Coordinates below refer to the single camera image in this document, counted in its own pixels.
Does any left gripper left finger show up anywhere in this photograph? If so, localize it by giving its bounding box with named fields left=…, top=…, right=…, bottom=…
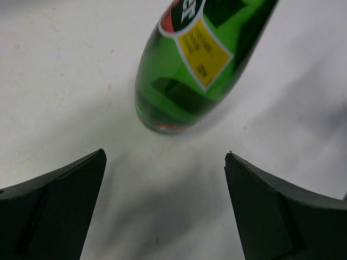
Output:
left=1, top=149, right=107, bottom=259

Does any green glass bottle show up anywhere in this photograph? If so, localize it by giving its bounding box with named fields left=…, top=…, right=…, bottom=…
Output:
left=134, top=0, right=277, bottom=133

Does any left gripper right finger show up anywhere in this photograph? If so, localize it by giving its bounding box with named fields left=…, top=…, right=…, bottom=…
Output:
left=224, top=152, right=346, bottom=259

